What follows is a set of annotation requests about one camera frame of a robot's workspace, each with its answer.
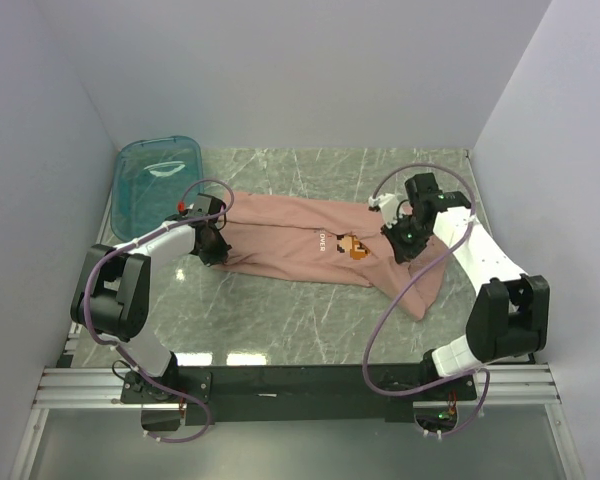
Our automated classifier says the pink printed t shirt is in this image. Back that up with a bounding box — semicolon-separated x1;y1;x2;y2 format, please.
220;192;447;320

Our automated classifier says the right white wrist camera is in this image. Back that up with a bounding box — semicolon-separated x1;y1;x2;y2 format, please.
368;193;405;228

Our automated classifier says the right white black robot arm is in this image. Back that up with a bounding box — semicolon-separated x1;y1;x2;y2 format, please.
368;173;550;399

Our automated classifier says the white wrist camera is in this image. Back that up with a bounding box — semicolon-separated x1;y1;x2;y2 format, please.
368;193;405;228
177;195;201;217

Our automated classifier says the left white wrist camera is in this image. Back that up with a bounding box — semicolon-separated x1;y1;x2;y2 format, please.
177;195;201;217

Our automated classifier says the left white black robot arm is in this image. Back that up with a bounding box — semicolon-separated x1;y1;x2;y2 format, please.
70;193;232;402

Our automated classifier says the aluminium extrusion rail frame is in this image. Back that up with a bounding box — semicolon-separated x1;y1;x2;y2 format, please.
9;149;591;480

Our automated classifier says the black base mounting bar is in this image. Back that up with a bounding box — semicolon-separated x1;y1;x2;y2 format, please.
119;364;481;432

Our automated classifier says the teal transparent plastic bin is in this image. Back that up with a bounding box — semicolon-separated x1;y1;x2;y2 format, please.
110;135;204;241

